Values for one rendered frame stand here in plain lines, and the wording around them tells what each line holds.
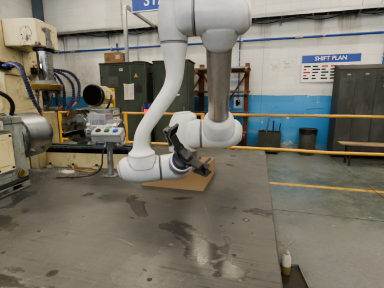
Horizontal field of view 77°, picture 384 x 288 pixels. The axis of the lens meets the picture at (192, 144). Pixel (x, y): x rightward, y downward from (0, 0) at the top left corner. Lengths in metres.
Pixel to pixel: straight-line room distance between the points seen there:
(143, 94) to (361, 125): 4.50
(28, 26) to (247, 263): 1.70
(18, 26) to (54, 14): 7.02
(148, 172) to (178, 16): 0.56
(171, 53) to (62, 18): 7.87
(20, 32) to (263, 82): 5.25
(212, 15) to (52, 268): 0.87
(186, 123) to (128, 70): 3.85
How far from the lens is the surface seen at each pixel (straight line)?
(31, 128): 1.52
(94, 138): 1.44
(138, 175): 0.95
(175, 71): 0.91
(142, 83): 4.87
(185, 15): 0.90
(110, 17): 7.76
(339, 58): 6.53
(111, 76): 5.21
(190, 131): 1.26
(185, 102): 4.54
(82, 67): 8.07
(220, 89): 1.06
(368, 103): 6.13
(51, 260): 0.83
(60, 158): 1.81
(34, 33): 1.84
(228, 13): 0.89
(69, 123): 2.04
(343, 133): 6.10
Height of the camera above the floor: 1.23
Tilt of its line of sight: 10 degrees down
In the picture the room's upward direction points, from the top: straight up
